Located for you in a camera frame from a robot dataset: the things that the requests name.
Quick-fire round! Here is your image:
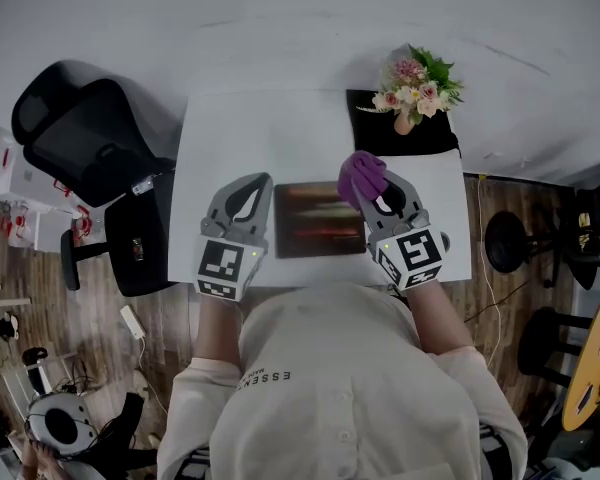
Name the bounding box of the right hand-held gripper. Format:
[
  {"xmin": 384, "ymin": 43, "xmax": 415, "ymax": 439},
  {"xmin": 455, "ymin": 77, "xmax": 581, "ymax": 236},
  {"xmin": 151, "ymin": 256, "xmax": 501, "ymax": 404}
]
[{"xmin": 351, "ymin": 169, "xmax": 446, "ymax": 292}]

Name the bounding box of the white power strip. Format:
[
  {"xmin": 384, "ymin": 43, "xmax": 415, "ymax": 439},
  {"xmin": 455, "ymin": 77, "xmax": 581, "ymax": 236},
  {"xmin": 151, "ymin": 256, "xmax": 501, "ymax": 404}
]
[{"xmin": 119, "ymin": 304, "xmax": 147, "ymax": 340}]

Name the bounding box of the thin black cable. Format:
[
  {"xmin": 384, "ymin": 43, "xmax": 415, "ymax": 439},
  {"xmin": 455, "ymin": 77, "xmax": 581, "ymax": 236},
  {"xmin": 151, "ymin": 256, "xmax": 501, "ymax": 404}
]
[{"xmin": 463, "ymin": 280, "xmax": 531, "ymax": 324}]

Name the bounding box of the black stool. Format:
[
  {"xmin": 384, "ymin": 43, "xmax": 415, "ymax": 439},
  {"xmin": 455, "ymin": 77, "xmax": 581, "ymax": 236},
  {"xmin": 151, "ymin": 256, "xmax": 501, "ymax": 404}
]
[
  {"xmin": 483, "ymin": 210, "xmax": 571, "ymax": 289},
  {"xmin": 517, "ymin": 306, "xmax": 594, "ymax": 389}
]

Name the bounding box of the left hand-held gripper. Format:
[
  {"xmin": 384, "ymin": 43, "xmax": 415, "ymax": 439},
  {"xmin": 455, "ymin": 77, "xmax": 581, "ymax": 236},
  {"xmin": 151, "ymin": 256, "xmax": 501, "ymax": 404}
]
[{"xmin": 193, "ymin": 171, "xmax": 275, "ymax": 304}]

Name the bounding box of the person's cream shirt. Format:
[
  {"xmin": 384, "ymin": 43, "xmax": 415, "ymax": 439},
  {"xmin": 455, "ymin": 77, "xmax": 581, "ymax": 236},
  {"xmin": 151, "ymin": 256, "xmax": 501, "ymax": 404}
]
[{"xmin": 155, "ymin": 282, "xmax": 529, "ymax": 480}]

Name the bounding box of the white step stool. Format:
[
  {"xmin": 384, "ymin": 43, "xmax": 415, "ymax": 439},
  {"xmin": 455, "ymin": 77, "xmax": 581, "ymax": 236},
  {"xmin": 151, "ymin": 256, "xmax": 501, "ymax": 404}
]
[{"xmin": 0, "ymin": 350, "xmax": 81, "ymax": 409}]

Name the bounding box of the person's right forearm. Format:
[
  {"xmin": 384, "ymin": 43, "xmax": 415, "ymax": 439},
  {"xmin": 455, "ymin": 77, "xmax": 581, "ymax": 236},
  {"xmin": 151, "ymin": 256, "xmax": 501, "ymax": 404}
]
[{"xmin": 404, "ymin": 280, "xmax": 476, "ymax": 354}]

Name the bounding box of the black office chair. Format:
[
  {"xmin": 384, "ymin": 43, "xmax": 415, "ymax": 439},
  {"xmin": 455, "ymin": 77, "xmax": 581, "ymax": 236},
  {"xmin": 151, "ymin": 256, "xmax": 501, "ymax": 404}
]
[{"xmin": 10, "ymin": 60, "xmax": 179, "ymax": 298}]

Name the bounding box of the yellow round table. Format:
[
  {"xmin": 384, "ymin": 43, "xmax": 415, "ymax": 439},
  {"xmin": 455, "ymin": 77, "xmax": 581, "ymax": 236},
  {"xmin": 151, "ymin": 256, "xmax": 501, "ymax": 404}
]
[{"xmin": 562, "ymin": 281, "xmax": 600, "ymax": 432}]

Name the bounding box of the white power strip cable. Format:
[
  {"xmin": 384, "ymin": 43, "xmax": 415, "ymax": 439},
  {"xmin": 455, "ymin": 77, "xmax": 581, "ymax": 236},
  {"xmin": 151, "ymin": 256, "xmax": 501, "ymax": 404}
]
[{"xmin": 137, "ymin": 336, "xmax": 169, "ymax": 417}]

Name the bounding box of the dark brown rectangular board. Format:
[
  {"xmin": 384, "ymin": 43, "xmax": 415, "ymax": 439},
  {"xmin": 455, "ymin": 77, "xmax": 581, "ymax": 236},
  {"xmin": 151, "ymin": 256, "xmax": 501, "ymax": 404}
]
[{"xmin": 273, "ymin": 180, "xmax": 367, "ymax": 260}]

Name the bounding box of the pink flower bouquet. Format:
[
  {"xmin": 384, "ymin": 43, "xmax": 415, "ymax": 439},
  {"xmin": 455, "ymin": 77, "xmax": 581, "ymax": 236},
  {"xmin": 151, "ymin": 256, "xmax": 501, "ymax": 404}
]
[{"xmin": 371, "ymin": 43, "xmax": 465, "ymax": 125}]

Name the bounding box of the thin pale yellow cable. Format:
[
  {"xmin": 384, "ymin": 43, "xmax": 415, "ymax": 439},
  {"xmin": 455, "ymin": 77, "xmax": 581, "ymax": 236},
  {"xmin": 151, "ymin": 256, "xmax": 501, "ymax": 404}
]
[{"xmin": 477, "ymin": 175, "xmax": 504, "ymax": 369}]

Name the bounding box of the black fabric bag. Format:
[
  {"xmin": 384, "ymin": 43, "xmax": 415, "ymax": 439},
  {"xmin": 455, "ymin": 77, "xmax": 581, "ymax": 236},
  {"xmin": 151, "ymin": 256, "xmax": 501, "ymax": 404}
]
[{"xmin": 345, "ymin": 88, "xmax": 462, "ymax": 158}]

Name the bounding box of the white grey round device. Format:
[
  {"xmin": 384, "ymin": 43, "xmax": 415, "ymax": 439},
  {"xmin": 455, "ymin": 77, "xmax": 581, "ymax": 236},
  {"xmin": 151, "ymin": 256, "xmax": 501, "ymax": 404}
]
[{"xmin": 25, "ymin": 391, "xmax": 100, "ymax": 458}]

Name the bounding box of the person's left forearm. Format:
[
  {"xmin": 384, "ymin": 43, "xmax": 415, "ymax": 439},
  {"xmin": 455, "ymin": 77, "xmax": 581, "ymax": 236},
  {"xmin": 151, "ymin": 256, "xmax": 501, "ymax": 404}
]
[{"xmin": 194, "ymin": 295, "xmax": 244, "ymax": 369}]

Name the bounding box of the purple cloth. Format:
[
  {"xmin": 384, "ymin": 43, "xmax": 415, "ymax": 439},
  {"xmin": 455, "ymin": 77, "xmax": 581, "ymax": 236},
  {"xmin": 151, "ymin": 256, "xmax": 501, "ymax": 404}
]
[{"xmin": 336, "ymin": 149, "xmax": 389, "ymax": 212}]

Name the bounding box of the pile of white red boxes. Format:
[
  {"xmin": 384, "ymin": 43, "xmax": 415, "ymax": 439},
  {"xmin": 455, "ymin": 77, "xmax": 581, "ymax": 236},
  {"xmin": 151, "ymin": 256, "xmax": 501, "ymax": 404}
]
[{"xmin": 0, "ymin": 115, "xmax": 94, "ymax": 254}]

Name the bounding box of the clear water bottle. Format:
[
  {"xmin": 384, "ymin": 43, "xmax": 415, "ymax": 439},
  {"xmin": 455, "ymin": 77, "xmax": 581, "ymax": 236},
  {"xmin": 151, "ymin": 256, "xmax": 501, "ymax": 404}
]
[{"xmin": 131, "ymin": 175, "xmax": 161, "ymax": 197}]

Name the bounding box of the black bag yellow print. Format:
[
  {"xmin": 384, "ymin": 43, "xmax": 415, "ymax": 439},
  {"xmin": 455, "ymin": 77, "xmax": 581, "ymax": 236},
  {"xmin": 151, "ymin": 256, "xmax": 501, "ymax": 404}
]
[{"xmin": 562, "ymin": 187, "xmax": 600, "ymax": 292}]

